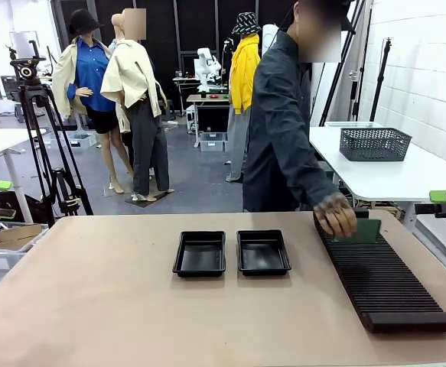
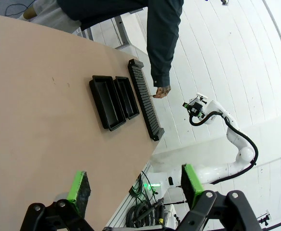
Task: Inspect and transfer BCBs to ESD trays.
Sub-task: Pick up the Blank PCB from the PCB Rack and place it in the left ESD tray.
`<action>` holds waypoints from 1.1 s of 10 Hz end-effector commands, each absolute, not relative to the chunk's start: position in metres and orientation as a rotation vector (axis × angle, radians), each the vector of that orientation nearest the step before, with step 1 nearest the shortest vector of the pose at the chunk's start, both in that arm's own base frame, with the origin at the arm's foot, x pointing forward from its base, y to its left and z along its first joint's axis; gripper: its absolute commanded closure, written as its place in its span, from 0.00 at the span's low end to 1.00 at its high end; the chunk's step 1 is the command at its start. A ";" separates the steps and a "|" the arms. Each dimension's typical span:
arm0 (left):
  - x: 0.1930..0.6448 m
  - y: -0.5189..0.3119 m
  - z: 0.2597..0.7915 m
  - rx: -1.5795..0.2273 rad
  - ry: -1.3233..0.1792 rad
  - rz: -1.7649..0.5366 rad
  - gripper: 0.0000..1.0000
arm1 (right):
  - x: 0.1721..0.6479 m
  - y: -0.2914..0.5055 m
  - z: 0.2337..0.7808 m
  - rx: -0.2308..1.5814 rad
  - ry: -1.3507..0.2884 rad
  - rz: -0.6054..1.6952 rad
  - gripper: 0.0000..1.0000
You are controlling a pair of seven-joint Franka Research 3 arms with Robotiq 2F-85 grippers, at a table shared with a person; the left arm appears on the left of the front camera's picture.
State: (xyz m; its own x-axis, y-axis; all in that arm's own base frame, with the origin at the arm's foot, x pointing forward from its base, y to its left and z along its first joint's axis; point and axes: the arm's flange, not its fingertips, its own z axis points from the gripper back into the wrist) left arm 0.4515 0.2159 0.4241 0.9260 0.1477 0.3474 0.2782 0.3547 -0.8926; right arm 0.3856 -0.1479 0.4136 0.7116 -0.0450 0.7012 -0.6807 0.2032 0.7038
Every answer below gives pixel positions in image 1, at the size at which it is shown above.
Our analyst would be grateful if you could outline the green perforated circuit board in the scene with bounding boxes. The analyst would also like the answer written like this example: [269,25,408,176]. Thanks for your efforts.
[333,218,383,245]

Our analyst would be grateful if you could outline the black ESD tray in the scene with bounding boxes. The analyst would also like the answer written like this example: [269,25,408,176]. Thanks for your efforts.
[171,230,227,278]
[236,229,292,277]

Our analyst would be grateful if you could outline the person right forearm dark sleeve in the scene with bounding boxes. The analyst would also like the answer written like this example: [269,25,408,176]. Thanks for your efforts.
[283,145,352,211]

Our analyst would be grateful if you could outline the person right hand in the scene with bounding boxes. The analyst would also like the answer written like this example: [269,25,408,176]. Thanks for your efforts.
[315,202,358,238]

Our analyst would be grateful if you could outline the brown cardboard box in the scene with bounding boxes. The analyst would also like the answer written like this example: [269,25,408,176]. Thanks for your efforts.
[0,223,44,252]

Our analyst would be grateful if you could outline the white table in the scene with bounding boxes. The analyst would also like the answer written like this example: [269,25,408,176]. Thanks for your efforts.
[308,121,446,234]
[0,128,47,225]

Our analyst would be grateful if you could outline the grey plastic basket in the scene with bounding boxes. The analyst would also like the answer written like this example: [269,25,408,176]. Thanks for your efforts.
[339,127,413,162]

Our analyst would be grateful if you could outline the black slotted board rack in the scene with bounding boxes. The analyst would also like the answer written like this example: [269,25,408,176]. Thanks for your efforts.
[312,208,446,334]

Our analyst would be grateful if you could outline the clear storage box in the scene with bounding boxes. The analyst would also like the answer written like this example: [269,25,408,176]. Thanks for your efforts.
[68,132,98,150]
[199,132,228,153]

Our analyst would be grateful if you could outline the clear plastic tray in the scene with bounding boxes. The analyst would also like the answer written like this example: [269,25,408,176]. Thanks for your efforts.
[324,121,385,130]

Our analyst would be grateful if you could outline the black light stand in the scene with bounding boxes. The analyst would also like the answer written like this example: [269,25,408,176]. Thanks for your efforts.
[368,37,395,123]

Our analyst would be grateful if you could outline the grey panel screen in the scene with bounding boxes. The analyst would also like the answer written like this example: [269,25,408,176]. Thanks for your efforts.
[9,31,40,58]

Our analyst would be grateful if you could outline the mannequin blue shirt black hat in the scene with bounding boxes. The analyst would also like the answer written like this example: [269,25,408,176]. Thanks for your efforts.
[51,8,134,195]

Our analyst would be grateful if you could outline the black slanted stand poles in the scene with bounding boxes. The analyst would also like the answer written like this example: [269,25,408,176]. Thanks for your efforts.
[317,0,373,127]

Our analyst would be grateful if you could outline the person in dark jacket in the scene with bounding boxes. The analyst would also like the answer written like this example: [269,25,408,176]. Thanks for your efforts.
[242,0,357,213]

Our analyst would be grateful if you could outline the mannequin cream jacket grey trousers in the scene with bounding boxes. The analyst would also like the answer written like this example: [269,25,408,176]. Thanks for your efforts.
[99,8,176,203]

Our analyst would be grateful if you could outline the black cabinet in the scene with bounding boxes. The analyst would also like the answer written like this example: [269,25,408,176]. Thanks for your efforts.
[197,105,231,134]

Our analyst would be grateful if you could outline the wooden top workbench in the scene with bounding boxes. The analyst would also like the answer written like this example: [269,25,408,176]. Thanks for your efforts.
[186,93,232,148]

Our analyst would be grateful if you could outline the mannequin yellow hoodie bucket hat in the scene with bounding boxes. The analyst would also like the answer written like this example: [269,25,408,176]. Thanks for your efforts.
[225,11,264,184]

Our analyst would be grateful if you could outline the dark wall monitor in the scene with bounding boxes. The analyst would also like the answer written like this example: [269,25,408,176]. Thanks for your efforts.
[0,75,18,95]

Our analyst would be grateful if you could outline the black camera tripod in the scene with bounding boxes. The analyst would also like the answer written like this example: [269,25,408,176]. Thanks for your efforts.
[6,40,94,226]

